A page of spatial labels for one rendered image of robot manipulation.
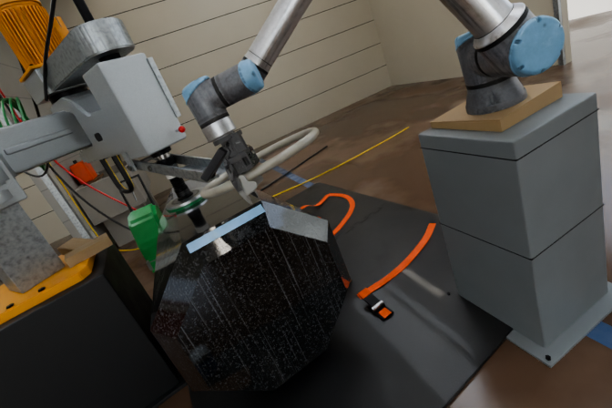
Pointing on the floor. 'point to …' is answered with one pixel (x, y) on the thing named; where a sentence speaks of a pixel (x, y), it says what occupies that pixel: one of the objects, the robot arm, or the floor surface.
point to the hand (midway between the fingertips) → (250, 198)
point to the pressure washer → (145, 228)
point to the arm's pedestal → (527, 222)
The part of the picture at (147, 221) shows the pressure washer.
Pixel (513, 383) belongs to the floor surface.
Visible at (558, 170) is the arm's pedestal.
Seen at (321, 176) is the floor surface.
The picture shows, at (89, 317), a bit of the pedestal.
